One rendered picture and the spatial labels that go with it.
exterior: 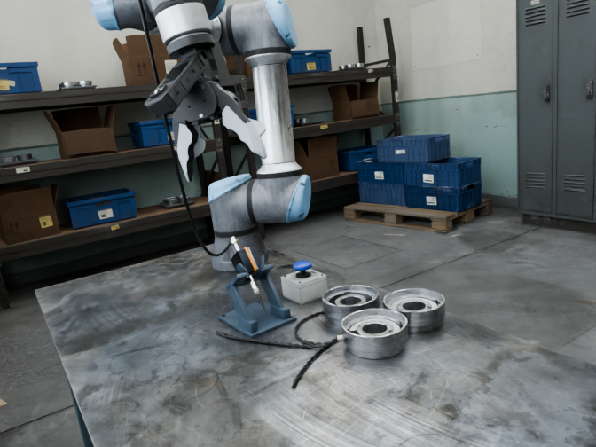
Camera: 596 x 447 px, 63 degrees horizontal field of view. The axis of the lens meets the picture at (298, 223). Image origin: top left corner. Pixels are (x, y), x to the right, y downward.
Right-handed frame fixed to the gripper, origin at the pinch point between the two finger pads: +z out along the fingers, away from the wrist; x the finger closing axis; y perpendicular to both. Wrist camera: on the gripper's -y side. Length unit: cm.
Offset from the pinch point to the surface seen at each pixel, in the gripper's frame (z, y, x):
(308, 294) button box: 28.4, 21.0, 5.1
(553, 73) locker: 5, 371, -45
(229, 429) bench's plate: 30.9, -18.6, -2.1
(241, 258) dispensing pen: 16.2, 10.7, 10.3
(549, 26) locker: -30, 374, -49
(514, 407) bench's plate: 38, -4, -34
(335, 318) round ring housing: 30.5, 11.9, -4.5
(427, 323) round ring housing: 33.3, 13.0, -20.1
